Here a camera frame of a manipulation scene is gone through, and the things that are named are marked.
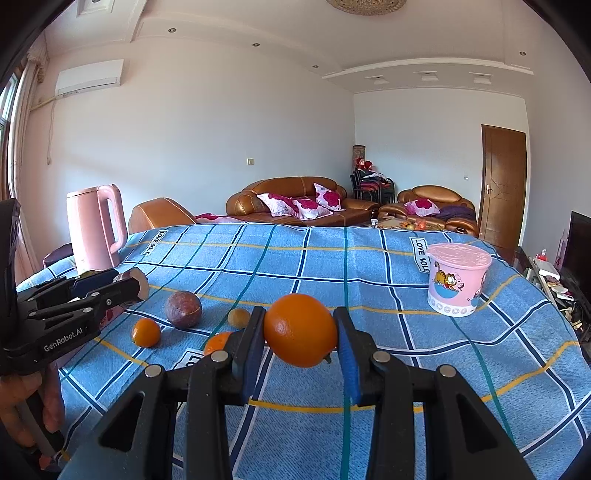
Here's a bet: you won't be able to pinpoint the brown leather armchair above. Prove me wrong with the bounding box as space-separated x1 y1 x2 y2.
378 185 478 237

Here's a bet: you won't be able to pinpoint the small orange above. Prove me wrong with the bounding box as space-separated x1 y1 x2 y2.
203 331 236 357
131 318 162 348

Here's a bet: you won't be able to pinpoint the white wall air conditioner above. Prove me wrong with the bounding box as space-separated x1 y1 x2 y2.
55 58 124 96

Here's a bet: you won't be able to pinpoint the pink curtain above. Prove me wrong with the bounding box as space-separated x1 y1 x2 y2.
7 37 49 278

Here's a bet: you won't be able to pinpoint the brown leather chaise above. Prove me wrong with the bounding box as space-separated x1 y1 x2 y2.
128 198 197 234

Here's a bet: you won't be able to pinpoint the purple passion fruit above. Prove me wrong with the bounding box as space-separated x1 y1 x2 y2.
165 291 203 329

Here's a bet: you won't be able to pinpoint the pink cartoon plastic bucket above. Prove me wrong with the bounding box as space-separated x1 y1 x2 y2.
426 243 492 318

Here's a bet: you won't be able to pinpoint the pink tin box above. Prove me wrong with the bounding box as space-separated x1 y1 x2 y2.
100 302 132 326

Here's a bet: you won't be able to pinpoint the cluttered television stand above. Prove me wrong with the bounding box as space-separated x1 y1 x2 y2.
526 249 587 333

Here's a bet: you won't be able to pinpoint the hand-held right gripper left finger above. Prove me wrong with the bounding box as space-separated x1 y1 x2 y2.
58 307 267 480

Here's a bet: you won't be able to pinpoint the brown leather sofa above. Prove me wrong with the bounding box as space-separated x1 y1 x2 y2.
226 176 380 228

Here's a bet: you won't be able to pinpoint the round ceiling chandelier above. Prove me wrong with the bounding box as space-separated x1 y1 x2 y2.
325 0 407 16

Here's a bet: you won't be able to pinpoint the brown wooden door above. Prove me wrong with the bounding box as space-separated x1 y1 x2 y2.
478 124 527 252

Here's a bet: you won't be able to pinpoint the person's left hand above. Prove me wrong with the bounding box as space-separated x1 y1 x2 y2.
0 368 65 457

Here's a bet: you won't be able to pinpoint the pink electric kettle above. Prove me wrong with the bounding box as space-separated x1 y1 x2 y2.
66 184 129 273

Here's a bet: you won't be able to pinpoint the white floral pillow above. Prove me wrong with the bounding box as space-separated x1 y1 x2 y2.
404 199 440 217
292 197 333 221
313 183 343 212
257 192 300 217

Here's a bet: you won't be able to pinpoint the ceiling vent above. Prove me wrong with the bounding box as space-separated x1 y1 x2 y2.
76 0 115 17

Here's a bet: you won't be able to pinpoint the recessed ceiling spotlights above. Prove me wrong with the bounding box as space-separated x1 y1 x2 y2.
167 26 527 70

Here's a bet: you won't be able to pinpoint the black television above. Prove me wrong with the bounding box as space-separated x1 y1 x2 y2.
556 211 591 301

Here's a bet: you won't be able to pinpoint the air conditioner pipe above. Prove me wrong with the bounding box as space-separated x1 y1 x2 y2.
30 95 58 164

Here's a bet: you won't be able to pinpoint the large orange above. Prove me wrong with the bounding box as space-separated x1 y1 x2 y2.
263 294 339 368

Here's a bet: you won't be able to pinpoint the blue plaid tablecloth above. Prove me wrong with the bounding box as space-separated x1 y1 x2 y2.
16 222 589 480

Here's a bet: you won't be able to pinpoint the purple cushioned stool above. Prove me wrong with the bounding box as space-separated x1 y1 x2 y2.
43 244 75 268

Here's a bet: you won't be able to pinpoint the stack of dark chairs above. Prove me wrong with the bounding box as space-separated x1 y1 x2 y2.
351 170 395 204

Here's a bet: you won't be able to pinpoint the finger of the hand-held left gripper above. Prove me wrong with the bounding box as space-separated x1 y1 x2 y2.
28 275 141 324
18 269 120 308

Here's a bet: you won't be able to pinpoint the cluttered coffee table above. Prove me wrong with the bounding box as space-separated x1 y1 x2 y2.
369 217 446 232

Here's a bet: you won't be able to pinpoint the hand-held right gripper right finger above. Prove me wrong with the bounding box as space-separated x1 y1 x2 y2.
332 307 539 480

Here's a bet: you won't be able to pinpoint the purple cloth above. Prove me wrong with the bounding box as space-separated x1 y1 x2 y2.
436 205 476 222

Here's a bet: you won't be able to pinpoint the wooden framed window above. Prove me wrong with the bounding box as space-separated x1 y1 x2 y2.
0 71 21 204

